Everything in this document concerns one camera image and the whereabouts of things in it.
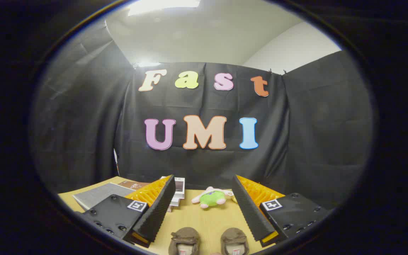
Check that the brown book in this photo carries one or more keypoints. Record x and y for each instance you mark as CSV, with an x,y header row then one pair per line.
x,y
133,184

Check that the green plush toy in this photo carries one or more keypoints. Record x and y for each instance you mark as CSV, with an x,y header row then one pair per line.
x,y
211,199

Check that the white book with dark cover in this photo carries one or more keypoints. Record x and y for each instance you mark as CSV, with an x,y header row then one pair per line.
x,y
179,186

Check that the grey storage box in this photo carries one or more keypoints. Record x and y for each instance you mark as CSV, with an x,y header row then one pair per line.
x,y
97,194

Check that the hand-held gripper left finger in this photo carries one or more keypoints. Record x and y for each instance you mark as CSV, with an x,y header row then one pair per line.
x,y
158,209

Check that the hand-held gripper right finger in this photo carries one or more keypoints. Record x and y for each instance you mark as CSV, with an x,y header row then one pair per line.
x,y
250,209

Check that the brown fuzzy shoe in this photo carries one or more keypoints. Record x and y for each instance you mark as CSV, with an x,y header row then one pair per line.
x,y
184,235
234,235

